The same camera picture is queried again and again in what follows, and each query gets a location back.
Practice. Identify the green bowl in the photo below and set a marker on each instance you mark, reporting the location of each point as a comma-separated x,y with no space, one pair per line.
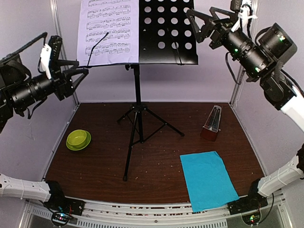
78,140

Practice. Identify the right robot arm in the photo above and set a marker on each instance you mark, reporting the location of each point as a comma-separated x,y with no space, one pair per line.
262,57

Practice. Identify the lilac sheet music paper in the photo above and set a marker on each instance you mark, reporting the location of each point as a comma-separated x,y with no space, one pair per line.
108,32

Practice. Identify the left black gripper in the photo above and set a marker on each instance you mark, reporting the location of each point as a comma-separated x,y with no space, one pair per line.
66,87

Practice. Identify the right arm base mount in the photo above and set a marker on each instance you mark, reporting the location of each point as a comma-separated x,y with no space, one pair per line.
249,209

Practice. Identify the cyan paper sheet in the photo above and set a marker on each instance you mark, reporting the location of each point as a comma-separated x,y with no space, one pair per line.
208,182

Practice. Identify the aluminium front rail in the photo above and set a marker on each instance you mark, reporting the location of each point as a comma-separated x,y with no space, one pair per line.
100,214

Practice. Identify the left aluminium frame post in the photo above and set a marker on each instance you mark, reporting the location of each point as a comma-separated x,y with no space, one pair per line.
56,20

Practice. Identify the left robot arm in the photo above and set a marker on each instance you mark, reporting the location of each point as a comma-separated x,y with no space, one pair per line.
21,93

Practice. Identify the wooden metronome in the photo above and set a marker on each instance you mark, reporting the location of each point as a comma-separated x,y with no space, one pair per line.
211,128

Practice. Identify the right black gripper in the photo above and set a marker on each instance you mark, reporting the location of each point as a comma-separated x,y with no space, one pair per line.
223,24

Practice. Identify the black perforated music stand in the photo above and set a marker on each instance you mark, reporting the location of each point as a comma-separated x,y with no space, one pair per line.
165,37

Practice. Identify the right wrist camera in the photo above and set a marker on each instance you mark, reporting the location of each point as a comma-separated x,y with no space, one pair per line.
245,15

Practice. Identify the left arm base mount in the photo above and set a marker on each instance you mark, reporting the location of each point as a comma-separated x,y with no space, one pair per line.
63,209

